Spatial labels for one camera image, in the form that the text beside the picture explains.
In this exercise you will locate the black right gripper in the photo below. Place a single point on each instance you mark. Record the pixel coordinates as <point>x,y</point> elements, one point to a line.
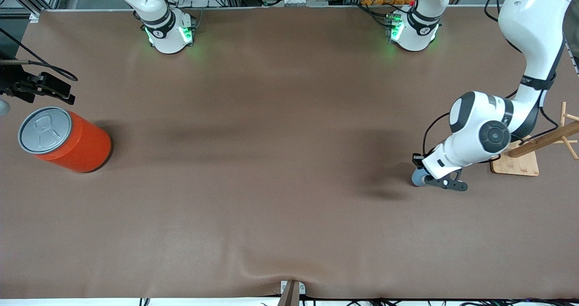
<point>10,80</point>

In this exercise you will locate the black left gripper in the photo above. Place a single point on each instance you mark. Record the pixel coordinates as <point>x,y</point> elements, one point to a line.
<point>416,162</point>

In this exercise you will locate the light blue plastic cup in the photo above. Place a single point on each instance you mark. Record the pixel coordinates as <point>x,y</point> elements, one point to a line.
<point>418,179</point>

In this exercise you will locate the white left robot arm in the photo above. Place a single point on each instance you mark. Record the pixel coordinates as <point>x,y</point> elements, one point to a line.
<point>479,134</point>

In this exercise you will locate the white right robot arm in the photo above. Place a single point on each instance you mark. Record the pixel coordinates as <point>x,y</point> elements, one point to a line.
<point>165,30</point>

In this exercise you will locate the orange can with grey lid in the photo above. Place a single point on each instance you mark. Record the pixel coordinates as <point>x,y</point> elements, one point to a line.
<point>77,145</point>

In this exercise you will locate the wooden mug tree stand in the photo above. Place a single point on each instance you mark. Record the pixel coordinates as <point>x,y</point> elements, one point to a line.
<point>520,165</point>

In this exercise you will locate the white connector block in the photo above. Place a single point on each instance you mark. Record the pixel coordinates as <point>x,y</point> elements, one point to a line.
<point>303,1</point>

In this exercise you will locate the metal camera pole bracket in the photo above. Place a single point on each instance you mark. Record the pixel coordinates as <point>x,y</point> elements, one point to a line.
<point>291,292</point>

